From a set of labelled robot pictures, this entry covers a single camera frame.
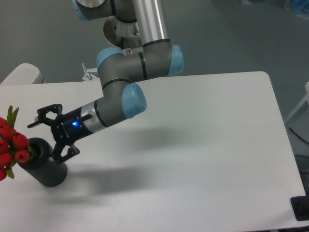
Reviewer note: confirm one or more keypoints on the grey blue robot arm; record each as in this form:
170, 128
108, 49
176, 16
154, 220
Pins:
122, 100

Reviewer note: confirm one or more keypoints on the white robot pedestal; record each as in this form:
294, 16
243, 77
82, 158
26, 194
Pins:
120, 36

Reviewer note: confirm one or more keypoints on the blue plastic bag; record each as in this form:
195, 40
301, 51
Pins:
299, 8

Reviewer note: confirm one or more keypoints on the white furniture frame right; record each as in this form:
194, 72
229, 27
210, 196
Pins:
299, 109

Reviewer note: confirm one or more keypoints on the black box at table edge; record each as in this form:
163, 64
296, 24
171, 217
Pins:
300, 205

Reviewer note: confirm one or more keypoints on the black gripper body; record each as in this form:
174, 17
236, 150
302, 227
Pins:
68, 128

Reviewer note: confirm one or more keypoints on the red tulip bouquet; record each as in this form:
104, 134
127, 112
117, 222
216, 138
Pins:
15, 147

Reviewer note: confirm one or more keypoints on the dark grey ribbed vase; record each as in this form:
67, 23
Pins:
44, 169

